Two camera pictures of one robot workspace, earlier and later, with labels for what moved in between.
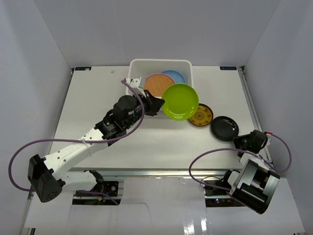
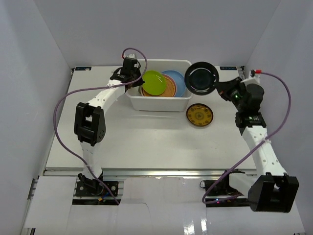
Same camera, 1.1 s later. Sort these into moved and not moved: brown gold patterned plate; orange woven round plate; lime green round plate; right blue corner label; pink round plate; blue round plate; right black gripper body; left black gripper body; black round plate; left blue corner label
Moved: left black gripper body; lime green round plate; orange woven round plate; right black gripper body; black round plate; pink round plate
Not moved: blue round plate; brown gold patterned plate; left blue corner label; right blue corner label
